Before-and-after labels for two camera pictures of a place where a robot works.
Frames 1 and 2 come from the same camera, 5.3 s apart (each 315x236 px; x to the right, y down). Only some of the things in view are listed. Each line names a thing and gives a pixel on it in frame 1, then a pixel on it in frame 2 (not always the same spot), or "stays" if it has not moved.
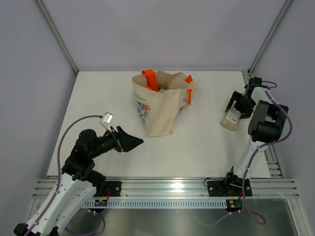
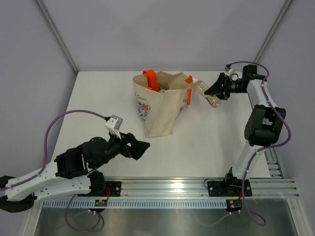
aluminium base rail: (181, 188) stays
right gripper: (245, 112) to (217, 89)
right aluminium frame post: (262, 49) stays
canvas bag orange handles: (160, 97) stays
